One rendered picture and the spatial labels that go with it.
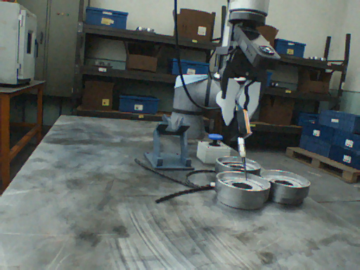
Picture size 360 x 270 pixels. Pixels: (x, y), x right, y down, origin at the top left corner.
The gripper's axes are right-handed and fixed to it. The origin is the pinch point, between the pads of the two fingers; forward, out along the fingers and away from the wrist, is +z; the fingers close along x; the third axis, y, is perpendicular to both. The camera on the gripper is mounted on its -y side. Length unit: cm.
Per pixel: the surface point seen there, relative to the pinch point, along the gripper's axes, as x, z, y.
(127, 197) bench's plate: 20.3, 15.1, -1.4
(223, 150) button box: -7.8, 10.9, 19.2
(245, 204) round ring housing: 0.2, 14.1, -7.8
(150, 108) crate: -61, 41, 349
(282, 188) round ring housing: -8.5, 11.8, -6.3
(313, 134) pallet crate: -295, 53, 298
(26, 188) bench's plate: 38.0, 15.1, 2.4
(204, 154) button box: -2.9, 12.6, 20.6
